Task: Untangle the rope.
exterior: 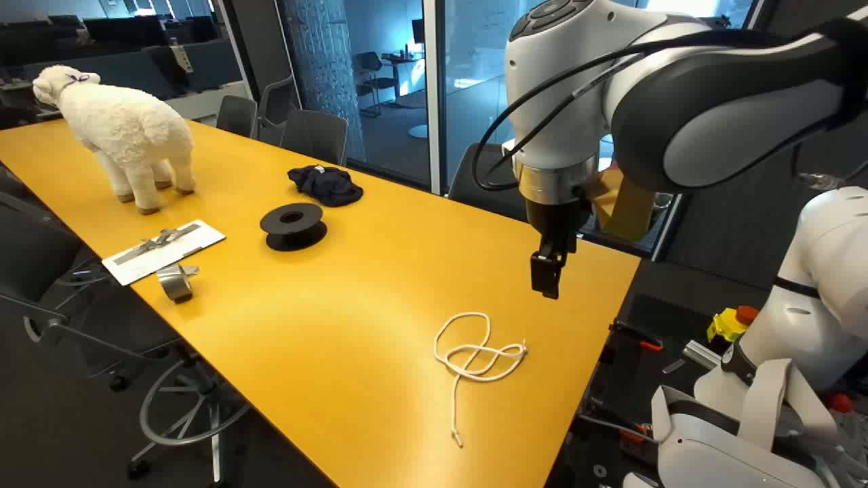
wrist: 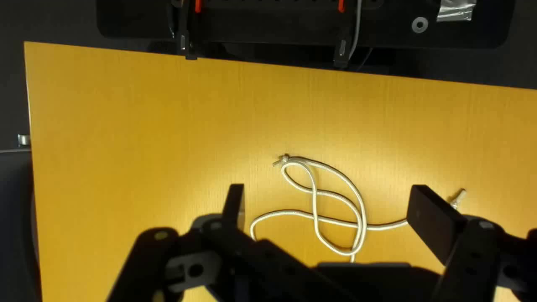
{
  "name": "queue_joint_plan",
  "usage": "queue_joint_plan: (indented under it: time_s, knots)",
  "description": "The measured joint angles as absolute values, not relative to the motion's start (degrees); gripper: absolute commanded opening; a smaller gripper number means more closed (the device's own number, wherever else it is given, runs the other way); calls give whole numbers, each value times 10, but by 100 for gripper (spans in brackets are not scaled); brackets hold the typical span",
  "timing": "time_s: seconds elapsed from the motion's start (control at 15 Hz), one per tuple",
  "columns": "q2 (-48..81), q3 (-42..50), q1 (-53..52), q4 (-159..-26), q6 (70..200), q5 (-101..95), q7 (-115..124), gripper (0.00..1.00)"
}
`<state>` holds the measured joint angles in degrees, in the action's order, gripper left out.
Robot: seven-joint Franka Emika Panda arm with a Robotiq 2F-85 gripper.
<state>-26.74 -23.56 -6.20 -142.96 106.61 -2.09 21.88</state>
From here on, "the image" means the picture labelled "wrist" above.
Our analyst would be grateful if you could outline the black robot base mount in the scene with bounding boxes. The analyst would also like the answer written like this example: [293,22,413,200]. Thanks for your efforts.
[96,0,517,68]

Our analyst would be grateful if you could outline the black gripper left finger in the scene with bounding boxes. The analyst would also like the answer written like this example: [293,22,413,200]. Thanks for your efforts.
[106,185,314,302]

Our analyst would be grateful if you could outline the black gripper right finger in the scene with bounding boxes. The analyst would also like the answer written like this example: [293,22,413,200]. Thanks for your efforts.
[407,185,537,302]

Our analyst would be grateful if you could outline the white rope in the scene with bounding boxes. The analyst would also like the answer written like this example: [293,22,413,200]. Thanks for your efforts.
[249,153,469,264]

